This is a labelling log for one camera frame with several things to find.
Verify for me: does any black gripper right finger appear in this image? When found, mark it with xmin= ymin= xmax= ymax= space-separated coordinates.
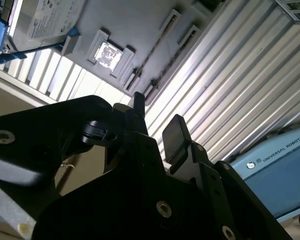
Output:
xmin=162 ymin=114 xmax=293 ymax=240

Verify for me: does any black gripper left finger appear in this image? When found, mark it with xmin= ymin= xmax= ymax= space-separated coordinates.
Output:
xmin=0 ymin=91 xmax=167 ymax=197

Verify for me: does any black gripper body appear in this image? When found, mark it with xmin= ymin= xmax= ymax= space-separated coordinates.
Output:
xmin=32 ymin=170 xmax=216 ymax=240

